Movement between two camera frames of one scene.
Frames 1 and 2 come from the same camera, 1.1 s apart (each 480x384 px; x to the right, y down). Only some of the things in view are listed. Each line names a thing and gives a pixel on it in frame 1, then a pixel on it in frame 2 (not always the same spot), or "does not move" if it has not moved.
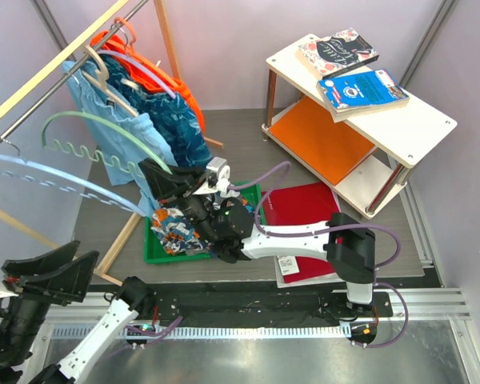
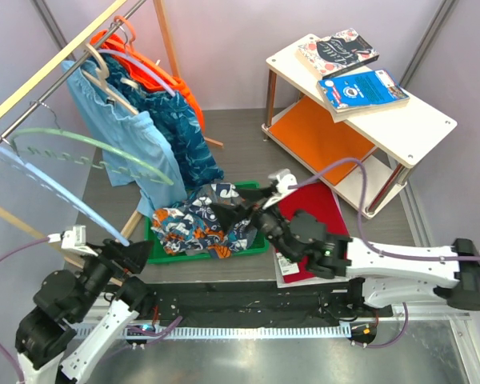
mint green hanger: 101,154 to 86,150
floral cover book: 334,52 does not move
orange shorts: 104,42 does not move
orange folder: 331,146 does not move
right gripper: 162,185 to 229,215
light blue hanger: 19,166 to 29,172
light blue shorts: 123,138 does not move
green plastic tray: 153,254 does not move
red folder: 303,206 does not move
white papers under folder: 330,278 does not move
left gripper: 62,286 to 122,259
